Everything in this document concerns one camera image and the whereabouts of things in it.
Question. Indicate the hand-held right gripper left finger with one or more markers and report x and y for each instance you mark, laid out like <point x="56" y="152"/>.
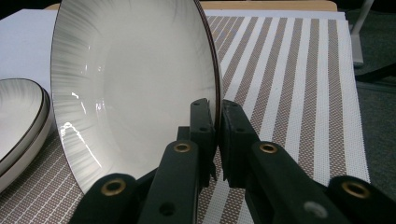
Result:
<point x="183" y="174"/>

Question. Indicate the white metal desk frame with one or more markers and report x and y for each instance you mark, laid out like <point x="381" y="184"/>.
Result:
<point x="356" y="46"/>

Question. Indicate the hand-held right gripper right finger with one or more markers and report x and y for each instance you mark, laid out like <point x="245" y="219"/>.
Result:
<point x="267" y="180"/>

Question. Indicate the brown white striped placemat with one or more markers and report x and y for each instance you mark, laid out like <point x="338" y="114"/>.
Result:
<point x="280" y="93"/>

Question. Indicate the black stand leg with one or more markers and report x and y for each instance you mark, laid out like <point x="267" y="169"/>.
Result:
<point x="379" y="74"/>

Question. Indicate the white dark-rimmed plate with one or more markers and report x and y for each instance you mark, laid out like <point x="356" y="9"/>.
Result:
<point x="15" y="109"/>
<point x="140" y="77"/>

